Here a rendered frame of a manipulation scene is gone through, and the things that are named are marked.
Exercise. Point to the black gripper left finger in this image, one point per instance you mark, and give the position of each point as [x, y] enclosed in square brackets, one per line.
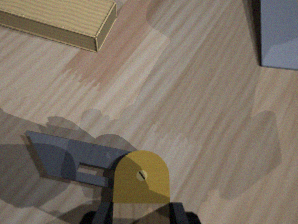
[103, 215]

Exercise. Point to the l-shaped wooden frame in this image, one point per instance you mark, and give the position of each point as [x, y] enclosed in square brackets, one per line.
[81, 23]

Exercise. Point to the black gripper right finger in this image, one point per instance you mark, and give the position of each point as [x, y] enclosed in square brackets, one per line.
[179, 216]

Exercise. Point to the try square with wooden stock and grey blade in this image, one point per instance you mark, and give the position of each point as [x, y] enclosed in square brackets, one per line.
[279, 34]

